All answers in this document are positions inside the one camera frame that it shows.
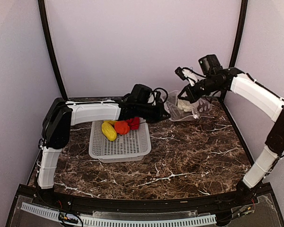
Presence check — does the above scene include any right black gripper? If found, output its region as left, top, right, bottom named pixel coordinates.
left=178, top=75, right=223, bottom=102

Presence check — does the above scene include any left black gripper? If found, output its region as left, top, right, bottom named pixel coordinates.
left=136, top=101, right=171, bottom=123

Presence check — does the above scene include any white green cauliflower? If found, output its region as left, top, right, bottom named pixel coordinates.
left=177, top=100, right=193, bottom=113

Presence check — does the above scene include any clear zip top bag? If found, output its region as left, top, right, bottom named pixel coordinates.
left=164, top=90, right=212, bottom=122

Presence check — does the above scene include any orange bell pepper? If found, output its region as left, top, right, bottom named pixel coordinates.
left=114, top=121, right=130, bottom=135

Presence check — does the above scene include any white plastic perforated basket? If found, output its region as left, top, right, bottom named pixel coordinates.
left=89, top=118, right=151, bottom=163

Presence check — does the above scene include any yellow bell pepper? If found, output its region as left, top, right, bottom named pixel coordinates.
left=101, top=122, right=117, bottom=141

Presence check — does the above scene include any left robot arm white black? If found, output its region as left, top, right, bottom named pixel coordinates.
left=35, top=84, right=170, bottom=206

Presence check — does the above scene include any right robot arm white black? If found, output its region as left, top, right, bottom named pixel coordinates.
left=175, top=54, right=284, bottom=205

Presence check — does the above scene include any red bell pepper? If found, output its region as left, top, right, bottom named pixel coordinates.
left=126, top=117, right=140, bottom=130

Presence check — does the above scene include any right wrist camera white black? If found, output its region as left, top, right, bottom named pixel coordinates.
left=175, top=67, right=205, bottom=86

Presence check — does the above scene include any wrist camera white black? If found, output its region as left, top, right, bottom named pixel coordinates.
left=147, top=87, right=169, bottom=105
left=175, top=67, right=205, bottom=86

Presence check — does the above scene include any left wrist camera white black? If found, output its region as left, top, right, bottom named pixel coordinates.
left=147, top=87, right=169, bottom=105

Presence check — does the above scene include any right black frame post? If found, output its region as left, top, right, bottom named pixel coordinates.
left=219, top=0, right=249, bottom=69

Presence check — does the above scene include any black frame post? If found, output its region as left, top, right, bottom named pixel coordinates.
left=219, top=0, right=249, bottom=69
left=37, top=0, right=68, bottom=101

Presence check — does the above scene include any white slotted cable duct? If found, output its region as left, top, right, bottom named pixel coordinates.
left=21, top=202, right=217, bottom=227

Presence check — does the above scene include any black curved front rail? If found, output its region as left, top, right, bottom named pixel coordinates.
left=33, top=190, right=252, bottom=214

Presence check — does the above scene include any left black frame post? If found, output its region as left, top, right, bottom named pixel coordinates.
left=37, top=0, right=68, bottom=101

